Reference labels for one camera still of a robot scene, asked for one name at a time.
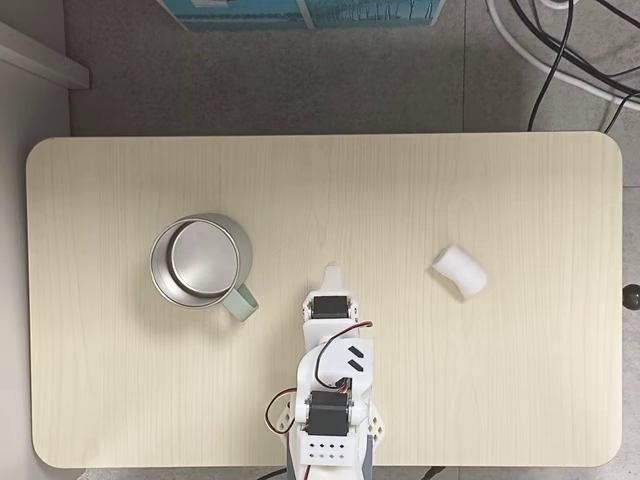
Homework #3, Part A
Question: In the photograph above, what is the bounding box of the white gauze dressing roll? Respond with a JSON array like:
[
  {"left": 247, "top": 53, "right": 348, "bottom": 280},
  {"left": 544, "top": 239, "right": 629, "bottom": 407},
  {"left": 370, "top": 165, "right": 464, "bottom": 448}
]
[{"left": 430, "top": 243, "right": 489, "bottom": 303}]

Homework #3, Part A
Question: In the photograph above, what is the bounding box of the blue printed box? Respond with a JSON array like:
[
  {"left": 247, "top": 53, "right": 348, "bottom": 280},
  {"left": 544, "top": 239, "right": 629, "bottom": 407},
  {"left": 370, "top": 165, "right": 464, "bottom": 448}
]
[{"left": 156, "top": 0, "right": 447, "bottom": 33}]

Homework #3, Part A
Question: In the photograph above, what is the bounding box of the red black servo cable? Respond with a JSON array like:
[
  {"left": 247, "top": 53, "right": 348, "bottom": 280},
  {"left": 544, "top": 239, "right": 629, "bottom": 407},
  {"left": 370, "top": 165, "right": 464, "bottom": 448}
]
[
  {"left": 313, "top": 319, "right": 376, "bottom": 392},
  {"left": 264, "top": 388, "right": 302, "bottom": 437}
]

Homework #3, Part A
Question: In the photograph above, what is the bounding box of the metal mug green handle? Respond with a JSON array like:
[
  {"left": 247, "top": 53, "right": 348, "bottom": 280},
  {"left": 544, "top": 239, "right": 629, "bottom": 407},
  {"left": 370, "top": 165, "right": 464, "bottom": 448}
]
[{"left": 149, "top": 212, "right": 261, "bottom": 324}]

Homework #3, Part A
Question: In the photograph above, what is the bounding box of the thick white cable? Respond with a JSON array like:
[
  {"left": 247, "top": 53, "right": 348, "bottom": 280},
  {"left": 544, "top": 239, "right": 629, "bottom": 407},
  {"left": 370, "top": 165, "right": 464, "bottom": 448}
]
[{"left": 484, "top": 0, "right": 640, "bottom": 110}]

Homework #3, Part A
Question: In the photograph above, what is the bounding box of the thin grey cable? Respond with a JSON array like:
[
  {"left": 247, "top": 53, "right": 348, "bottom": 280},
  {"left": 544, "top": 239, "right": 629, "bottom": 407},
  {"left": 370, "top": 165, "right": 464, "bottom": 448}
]
[{"left": 601, "top": 92, "right": 640, "bottom": 134}]

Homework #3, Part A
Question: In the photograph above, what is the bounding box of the grey wall ledge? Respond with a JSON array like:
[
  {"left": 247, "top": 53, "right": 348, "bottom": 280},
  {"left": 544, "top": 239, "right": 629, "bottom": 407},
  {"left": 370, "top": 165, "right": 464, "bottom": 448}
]
[{"left": 0, "top": 19, "right": 92, "bottom": 92}]

